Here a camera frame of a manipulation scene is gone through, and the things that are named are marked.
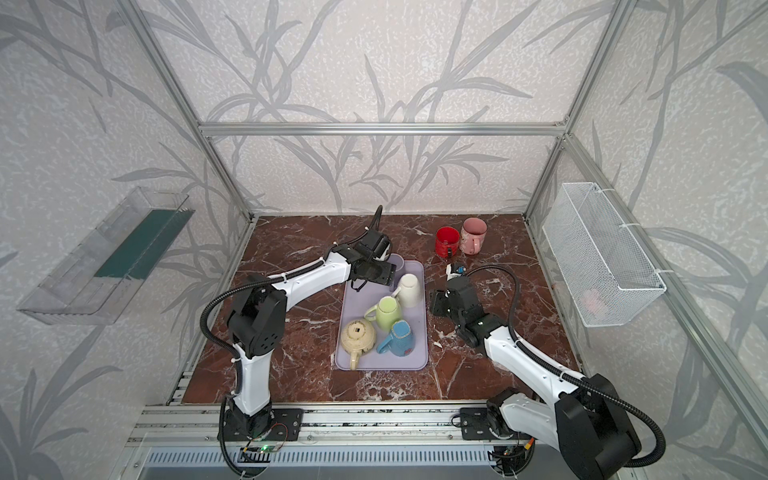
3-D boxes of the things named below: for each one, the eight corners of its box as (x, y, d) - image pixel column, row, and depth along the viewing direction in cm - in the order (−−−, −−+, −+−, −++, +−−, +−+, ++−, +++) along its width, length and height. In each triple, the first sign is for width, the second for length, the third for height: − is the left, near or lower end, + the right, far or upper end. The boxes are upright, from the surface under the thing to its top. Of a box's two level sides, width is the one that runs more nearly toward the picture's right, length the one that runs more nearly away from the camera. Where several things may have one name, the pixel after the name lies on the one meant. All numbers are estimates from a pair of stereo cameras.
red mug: (436, 263, 108) (438, 249, 102) (434, 240, 115) (436, 226, 109) (459, 263, 108) (462, 249, 102) (455, 240, 115) (458, 226, 109)
